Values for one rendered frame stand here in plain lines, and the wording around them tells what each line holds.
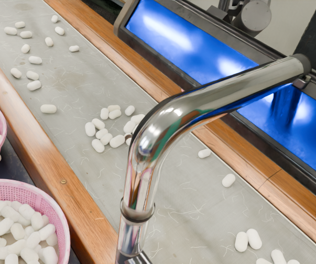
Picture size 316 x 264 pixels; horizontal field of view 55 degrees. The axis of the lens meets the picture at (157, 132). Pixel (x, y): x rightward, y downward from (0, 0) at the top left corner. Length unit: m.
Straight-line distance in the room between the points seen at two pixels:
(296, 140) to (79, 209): 0.38
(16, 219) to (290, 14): 2.39
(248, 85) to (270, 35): 2.52
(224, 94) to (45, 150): 0.49
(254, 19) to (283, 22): 2.04
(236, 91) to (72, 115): 0.59
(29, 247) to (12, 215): 0.07
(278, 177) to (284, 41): 2.06
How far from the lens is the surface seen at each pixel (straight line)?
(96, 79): 0.88
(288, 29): 2.66
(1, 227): 0.57
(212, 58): 0.32
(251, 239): 0.59
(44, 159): 0.63
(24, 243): 0.55
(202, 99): 0.19
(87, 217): 0.54
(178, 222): 0.58
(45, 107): 0.75
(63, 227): 0.54
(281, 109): 0.28
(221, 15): 0.62
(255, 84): 0.22
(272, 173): 0.70
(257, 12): 0.64
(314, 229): 0.67
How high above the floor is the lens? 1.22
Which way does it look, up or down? 42 degrees down
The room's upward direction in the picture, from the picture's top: 12 degrees clockwise
